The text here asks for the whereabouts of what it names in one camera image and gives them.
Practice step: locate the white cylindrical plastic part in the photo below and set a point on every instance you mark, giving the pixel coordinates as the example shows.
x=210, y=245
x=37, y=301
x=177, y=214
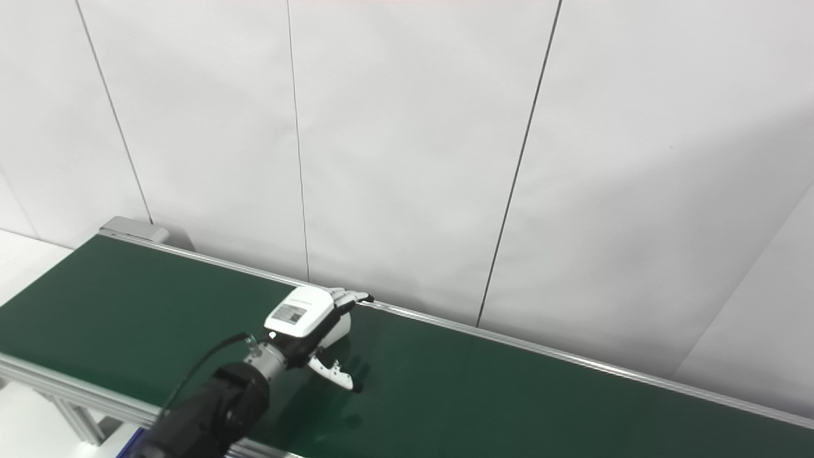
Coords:
x=337, y=331

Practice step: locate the blue plastic bin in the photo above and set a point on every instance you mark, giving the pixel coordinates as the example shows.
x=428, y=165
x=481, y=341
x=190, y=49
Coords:
x=140, y=435

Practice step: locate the grey conveyor end housing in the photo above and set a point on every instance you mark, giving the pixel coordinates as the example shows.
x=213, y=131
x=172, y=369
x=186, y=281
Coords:
x=133, y=229

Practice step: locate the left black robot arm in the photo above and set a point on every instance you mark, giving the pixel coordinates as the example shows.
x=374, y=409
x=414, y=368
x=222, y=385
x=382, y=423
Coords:
x=210, y=413

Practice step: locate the green conveyor belt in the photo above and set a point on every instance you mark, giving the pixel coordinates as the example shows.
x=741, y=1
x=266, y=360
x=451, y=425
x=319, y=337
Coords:
x=509, y=394

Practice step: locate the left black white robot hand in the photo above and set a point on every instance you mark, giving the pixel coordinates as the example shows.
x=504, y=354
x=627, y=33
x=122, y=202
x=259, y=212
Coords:
x=299, y=318

